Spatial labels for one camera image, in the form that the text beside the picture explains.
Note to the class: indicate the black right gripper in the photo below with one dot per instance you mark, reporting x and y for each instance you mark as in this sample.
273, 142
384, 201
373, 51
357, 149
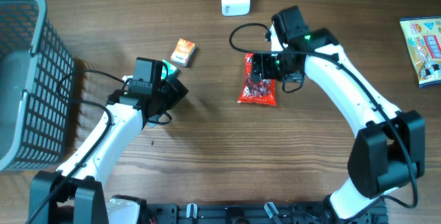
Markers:
262, 68

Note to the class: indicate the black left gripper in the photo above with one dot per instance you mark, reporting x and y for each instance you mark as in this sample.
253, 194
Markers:
173, 96

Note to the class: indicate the teal small box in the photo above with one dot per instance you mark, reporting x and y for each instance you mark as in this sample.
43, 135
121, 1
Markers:
168, 70

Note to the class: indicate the red candy bag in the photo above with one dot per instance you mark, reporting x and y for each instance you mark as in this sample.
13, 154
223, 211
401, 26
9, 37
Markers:
262, 92

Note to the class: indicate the orange small box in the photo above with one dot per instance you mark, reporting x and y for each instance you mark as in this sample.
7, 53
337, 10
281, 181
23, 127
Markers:
182, 52

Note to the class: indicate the grey plastic basket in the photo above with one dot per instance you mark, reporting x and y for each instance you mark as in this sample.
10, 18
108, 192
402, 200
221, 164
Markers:
34, 59

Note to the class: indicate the yellow snack bag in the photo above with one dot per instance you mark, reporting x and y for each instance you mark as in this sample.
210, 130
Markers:
422, 36

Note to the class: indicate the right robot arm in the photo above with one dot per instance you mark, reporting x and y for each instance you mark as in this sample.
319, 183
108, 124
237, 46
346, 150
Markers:
388, 151

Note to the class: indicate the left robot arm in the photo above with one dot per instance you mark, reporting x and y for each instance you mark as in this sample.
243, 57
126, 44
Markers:
74, 193

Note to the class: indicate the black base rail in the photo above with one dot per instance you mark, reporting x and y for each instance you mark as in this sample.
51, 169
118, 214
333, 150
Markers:
295, 213

